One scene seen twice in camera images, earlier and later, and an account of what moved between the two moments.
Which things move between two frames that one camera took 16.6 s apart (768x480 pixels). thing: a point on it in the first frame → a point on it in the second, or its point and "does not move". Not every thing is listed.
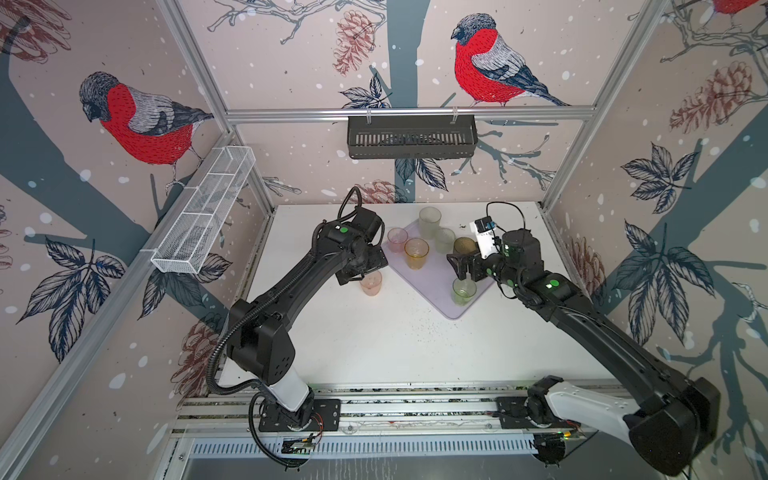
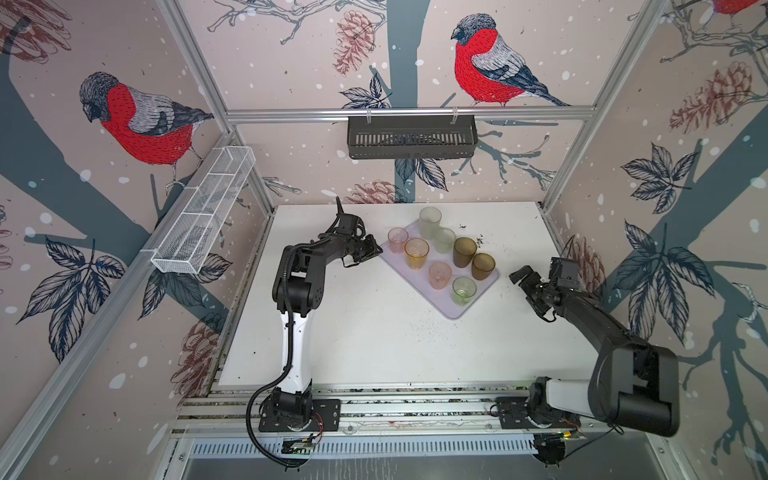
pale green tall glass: (429, 221) does not move
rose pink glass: (396, 238) does not move
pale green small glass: (444, 240) does not move
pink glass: (371, 283) → (439, 274)
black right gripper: (463, 260) → (527, 284)
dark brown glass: (465, 245) does not move
